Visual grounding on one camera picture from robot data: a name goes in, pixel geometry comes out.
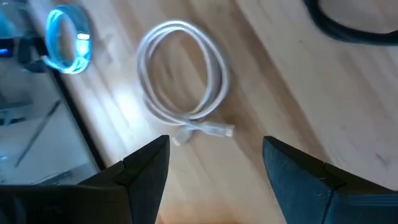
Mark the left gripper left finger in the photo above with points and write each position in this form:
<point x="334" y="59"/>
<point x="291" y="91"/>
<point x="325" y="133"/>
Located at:
<point x="136" y="186"/>

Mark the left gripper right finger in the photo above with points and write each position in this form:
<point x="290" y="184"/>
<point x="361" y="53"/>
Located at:
<point x="304" y="193"/>

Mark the black aluminium table frame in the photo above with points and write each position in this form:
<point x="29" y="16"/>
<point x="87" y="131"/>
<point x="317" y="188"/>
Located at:
<point x="84" y="124"/>

